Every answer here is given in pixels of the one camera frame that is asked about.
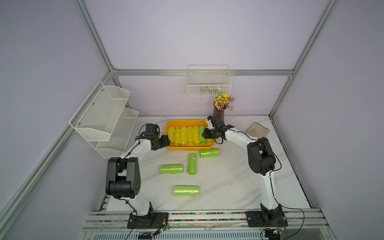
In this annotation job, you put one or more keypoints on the white wire wall basket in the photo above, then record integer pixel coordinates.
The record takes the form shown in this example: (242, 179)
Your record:
(208, 80)

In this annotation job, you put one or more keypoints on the yellow trash bag roll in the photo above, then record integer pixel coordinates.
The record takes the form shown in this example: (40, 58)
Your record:
(190, 135)
(177, 137)
(184, 136)
(196, 135)
(171, 134)

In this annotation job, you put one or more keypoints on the cream work glove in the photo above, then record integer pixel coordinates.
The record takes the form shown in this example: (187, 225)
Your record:
(258, 131)

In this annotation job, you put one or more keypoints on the purple glass vase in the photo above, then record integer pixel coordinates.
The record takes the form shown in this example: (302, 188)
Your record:
(219, 112)

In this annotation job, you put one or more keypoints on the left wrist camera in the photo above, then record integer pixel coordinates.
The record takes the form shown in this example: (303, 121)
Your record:
(152, 131)

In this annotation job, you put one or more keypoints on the white mesh lower shelf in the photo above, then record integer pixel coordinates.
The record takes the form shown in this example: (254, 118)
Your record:
(118, 142)

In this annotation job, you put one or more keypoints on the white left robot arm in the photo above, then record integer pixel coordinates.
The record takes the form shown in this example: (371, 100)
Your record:
(123, 179)

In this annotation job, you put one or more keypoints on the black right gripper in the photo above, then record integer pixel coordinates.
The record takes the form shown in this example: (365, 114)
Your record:
(206, 134)

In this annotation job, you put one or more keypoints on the yellow purple artificial flowers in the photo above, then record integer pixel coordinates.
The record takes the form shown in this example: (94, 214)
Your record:
(223, 101)

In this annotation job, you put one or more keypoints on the aluminium corner frame post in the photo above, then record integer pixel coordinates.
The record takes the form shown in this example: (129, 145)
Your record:
(318, 28)

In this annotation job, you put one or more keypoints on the orange plastic storage box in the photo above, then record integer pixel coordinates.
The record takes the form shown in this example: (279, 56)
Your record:
(190, 146)

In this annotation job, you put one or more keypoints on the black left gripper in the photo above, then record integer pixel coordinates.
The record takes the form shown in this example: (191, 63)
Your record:
(165, 142)

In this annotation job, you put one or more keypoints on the light green trash bag roll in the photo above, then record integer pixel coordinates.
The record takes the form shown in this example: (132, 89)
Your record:
(186, 191)

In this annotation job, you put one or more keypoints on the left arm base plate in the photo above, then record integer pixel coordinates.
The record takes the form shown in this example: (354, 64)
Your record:
(150, 221)

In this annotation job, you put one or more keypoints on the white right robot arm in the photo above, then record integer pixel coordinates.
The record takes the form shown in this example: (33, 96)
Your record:
(261, 157)

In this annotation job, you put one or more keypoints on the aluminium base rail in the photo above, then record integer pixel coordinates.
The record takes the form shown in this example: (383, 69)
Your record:
(205, 220)

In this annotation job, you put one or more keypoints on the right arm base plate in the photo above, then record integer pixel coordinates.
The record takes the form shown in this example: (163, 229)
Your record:
(266, 219)

